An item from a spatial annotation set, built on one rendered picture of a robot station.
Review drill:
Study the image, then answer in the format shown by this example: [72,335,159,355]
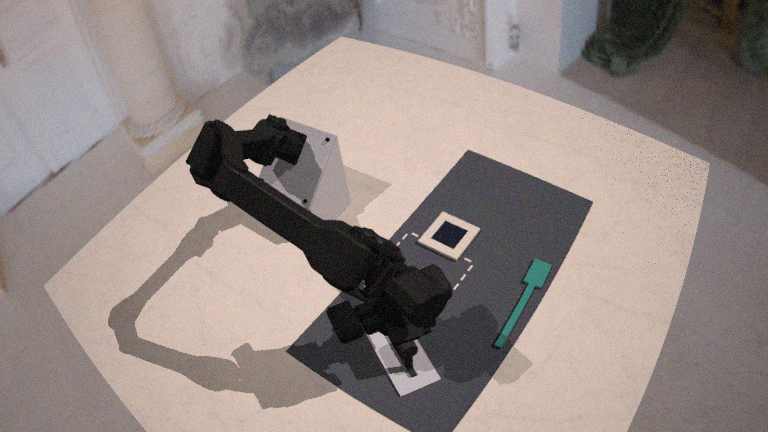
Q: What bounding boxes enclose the cream rectangular tile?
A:
[418,212,480,261]

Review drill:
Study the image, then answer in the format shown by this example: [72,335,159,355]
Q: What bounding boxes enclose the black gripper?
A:
[326,264,452,344]

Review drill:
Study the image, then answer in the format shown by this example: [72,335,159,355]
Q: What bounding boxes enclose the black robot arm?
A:
[186,114,448,345]

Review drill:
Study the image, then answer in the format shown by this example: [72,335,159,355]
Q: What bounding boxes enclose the black-handled white trowel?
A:
[364,331,441,396]

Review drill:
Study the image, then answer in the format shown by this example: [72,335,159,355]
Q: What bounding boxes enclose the teal flat trowel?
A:
[494,258,552,349]

